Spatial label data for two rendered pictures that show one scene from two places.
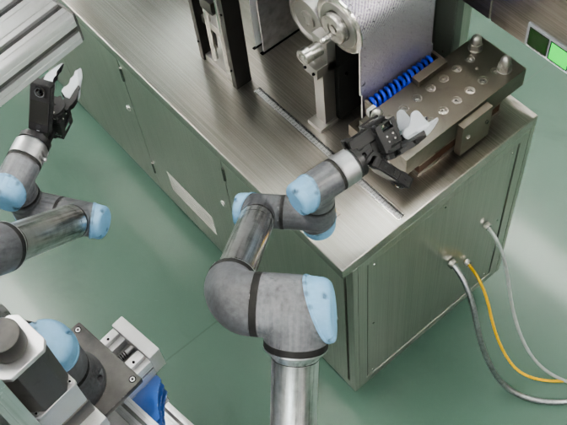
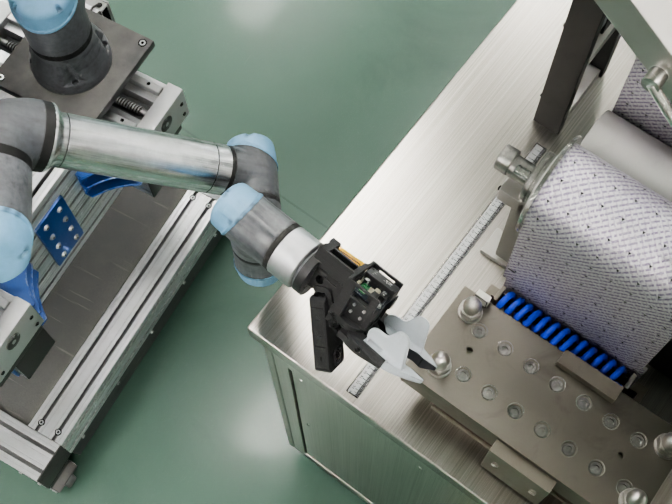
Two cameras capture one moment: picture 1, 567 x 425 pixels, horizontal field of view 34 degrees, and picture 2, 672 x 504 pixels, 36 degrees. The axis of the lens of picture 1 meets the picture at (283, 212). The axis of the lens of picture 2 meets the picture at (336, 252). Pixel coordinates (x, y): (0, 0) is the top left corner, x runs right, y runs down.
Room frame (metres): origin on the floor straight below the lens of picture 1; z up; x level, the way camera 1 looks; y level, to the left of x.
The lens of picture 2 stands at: (0.98, -0.65, 2.46)
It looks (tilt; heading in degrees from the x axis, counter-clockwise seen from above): 68 degrees down; 72
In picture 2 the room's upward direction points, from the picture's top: 2 degrees counter-clockwise
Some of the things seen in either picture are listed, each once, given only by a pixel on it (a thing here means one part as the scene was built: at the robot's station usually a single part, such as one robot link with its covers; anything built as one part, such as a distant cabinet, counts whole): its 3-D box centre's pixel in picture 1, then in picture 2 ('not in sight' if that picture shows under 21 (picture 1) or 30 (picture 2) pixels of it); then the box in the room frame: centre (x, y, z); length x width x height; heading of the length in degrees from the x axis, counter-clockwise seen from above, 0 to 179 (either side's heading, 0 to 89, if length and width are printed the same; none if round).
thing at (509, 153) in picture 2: (305, 56); (506, 159); (1.41, -0.10, 1.18); 0.04 x 0.02 x 0.04; 33
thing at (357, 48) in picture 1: (339, 24); (548, 184); (1.43, -0.18, 1.25); 0.15 x 0.01 x 0.15; 33
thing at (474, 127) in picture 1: (473, 130); (516, 474); (1.30, -0.48, 0.97); 0.10 x 0.03 x 0.11; 123
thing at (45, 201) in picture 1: (36, 208); not in sight; (1.14, 0.53, 1.12); 0.11 x 0.08 x 0.11; 67
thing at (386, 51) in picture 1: (396, 43); (586, 298); (1.44, -0.32, 1.15); 0.23 x 0.01 x 0.18; 123
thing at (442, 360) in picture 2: not in sight; (440, 361); (1.24, -0.31, 1.05); 0.04 x 0.04 x 0.04
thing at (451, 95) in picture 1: (442, 102); (546, 412); (1.36, -0.42, 1.00); 0.40 x 0.16 x 0.06; 123
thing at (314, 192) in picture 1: (315, 188); (254, 225); (1.05, -0.07, 1.17); 0.11 x 0.08 x 0.09; 120
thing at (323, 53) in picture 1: (320, 83); (516, 211); (1.43, -0.13, 1.05); 0.06 x 0.05 x 0.31; 123
